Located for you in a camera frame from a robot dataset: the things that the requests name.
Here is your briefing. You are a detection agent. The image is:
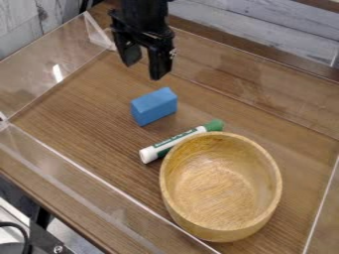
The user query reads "blue rectangular block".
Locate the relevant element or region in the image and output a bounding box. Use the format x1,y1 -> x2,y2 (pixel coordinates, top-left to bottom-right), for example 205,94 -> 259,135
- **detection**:
130,87 -> 177,126

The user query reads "clear acrylic barrier wall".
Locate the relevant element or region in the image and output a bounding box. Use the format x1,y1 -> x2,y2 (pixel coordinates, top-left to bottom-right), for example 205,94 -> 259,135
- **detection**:
0,113 -> 221,254

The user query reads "black cable at corner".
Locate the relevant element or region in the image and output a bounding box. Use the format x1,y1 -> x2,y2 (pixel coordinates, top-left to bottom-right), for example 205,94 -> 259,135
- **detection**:
0,221 -> 30,254

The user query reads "green and white marker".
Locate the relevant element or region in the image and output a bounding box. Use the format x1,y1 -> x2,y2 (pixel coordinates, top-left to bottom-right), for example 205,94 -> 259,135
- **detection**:
139,119 -> 225,164

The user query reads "black metal mount base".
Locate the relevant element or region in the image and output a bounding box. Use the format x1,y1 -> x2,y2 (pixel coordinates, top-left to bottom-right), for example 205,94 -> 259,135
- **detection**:
0,227 -> 77,254

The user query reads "clear acrylic corner bracket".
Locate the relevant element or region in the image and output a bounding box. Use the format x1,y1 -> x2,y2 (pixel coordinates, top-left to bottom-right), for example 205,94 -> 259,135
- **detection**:
84,12 -> 116,52

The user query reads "brown wooden bowl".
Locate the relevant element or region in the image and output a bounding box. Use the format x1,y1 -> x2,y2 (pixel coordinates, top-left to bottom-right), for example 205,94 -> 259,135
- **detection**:
159,132 -> 283,242

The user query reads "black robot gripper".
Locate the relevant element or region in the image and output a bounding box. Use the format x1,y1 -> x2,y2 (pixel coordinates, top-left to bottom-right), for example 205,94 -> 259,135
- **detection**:
108,0 -> 175,80

